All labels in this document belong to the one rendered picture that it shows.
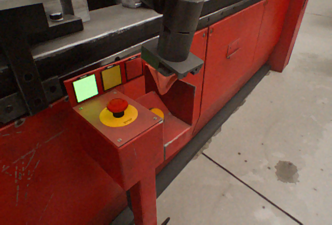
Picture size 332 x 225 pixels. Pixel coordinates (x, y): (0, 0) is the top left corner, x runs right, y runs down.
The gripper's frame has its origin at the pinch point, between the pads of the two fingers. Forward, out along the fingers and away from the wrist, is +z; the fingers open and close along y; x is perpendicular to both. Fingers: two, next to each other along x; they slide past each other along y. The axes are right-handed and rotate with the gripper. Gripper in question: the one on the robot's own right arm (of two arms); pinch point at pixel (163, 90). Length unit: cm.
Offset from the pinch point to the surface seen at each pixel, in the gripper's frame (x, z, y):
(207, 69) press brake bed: -54, 29, 19
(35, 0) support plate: 18.3, -17.7, 8.6
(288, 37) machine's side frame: -194, 52, 22
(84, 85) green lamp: 11.5, 0.9, 10.7
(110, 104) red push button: 11.1, -0.2, 2.7
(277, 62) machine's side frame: -194, 78, 19
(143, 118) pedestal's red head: 7.4, 1.5, -2.5
